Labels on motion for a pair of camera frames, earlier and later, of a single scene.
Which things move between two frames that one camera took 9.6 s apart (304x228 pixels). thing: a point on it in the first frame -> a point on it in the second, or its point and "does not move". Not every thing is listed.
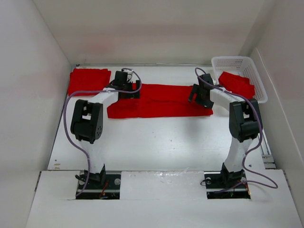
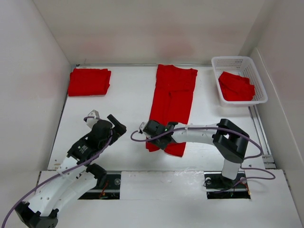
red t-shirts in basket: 238,85 does not move
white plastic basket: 242,66 does not move
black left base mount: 100,186 does not move
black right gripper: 197,89 -> 162,147
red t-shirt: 157,100 -> 172,100
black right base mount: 226,185 does not move
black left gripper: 131,95 -> 118,128
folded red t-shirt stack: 88,79 does not move
